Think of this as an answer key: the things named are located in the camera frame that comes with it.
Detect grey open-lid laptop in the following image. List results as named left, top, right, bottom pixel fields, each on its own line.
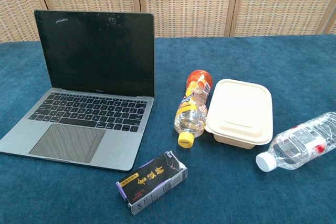
left=0, top=10, right=155, bottom=172

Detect orange label bottle yellow cap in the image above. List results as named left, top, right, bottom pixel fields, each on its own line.
left=173, top=69, right=214, bottom=148

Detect beige lidded food container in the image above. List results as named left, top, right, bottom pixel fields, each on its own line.
left=204, top=78, right=274, bottom=151

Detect blue velvet tablecloth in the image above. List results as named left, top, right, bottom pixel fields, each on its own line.
left=0, top=34, right=336, bottom=224

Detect black carton gold characters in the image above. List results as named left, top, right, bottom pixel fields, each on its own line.
left=116, top=150, right=188, bottom=215

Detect clear water bottle white cap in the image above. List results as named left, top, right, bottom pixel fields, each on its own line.
left=256, top=111, right=336, bottom=173

